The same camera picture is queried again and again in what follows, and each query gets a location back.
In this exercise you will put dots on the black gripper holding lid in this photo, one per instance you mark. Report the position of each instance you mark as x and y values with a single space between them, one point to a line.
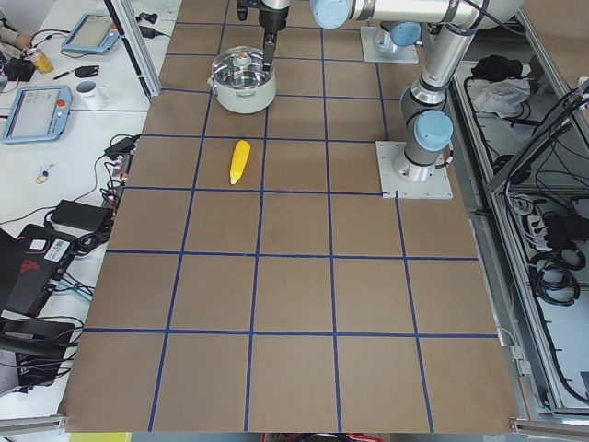
271 20

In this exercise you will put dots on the yellow corn cob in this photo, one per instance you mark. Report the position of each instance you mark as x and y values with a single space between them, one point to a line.
239 161

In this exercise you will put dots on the glass pot lid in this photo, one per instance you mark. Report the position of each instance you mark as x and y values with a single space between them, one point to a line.
241 67

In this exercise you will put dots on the white steel pot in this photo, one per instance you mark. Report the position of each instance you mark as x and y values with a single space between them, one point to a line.
244 101

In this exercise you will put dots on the blue teach pendant far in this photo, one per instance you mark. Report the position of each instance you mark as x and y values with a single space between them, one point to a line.
92 34

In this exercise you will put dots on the blue teach pendant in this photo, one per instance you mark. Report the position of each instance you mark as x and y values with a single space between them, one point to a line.
92 34
38 114

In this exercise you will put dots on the white mug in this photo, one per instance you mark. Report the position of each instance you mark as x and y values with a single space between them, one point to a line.
95 96

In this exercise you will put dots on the black pen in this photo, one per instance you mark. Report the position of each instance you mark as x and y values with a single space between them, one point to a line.
64 74

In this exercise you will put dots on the black cloth bundle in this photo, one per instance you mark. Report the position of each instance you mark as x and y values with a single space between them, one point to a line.
495 68

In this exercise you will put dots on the crumpled white cloth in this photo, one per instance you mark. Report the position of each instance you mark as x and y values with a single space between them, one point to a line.
504 98

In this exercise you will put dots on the blue teach pendant near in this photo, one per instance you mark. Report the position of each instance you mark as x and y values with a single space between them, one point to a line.
38 114

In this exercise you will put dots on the black power adapter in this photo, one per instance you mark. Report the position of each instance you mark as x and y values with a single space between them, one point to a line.
83 216

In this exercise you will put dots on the black laptop with stickers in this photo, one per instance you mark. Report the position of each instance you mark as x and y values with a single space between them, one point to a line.
43 256

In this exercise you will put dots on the black docking device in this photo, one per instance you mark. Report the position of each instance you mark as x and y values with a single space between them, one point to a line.
35 350

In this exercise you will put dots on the aluminium frame post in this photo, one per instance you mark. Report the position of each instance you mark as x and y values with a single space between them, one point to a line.
124 19

